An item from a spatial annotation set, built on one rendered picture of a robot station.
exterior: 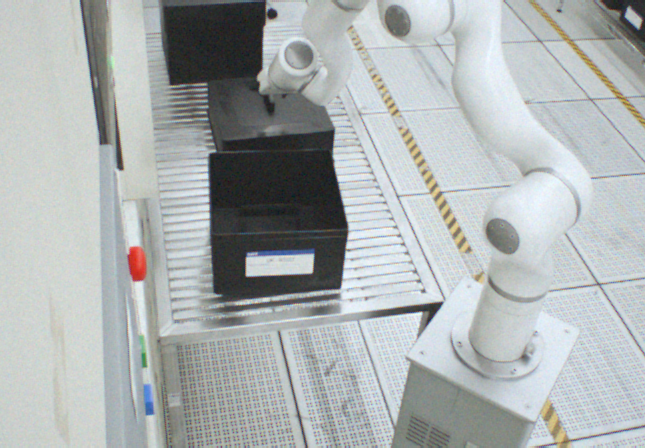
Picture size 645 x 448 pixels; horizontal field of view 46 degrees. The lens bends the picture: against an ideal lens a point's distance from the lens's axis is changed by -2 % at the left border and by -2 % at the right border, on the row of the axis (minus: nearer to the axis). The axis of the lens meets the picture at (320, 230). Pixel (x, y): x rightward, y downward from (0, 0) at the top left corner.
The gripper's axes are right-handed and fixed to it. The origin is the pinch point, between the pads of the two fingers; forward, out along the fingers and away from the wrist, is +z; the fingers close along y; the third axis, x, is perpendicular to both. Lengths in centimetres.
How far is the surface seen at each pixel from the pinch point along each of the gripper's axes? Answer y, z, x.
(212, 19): 10.8, 23.3, -26.4
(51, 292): 38, -155, 42
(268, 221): 6.1, -7.8, 32.2
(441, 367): -20, -41, 66
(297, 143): -4.8, 2.3, 13.0
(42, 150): 38, -153, 37
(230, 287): 18, -24, 46
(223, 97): 11.1, 13.9, -2.3
